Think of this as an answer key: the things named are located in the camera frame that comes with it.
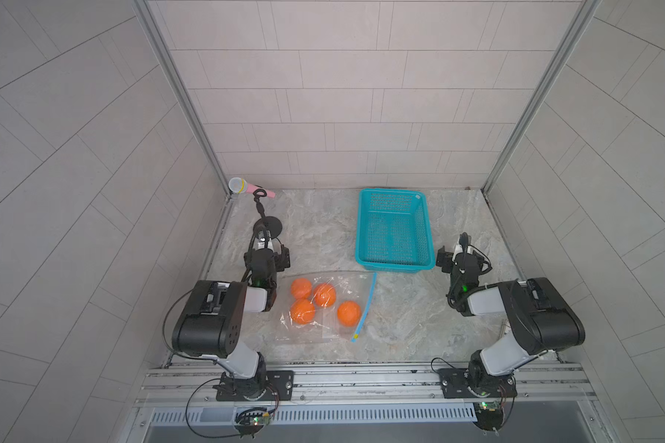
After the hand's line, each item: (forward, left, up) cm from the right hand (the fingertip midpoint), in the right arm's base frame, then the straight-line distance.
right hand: (456, 245), depth 94 cm
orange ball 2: (-21, +52, +3) cm, 56 cm away
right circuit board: (-46, +4, -10) cm, 48 cm away
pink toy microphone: (+11, +69, +24) cm, 74 cm away
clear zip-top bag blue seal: (-24, +46, -3) cm, 52 cm away
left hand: (+4, +64, +2) cm, 64 cm away
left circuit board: (-44, +63, -2) cm, 77 cm away
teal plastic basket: (+10, +20, -3) cm, 22 cm away
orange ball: (-16, +45, +3) cm, 48 cm away
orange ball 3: (-22, +38, +3) cm, 44 cm away
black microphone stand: (+17, +67, -2) cm, 69 cm away
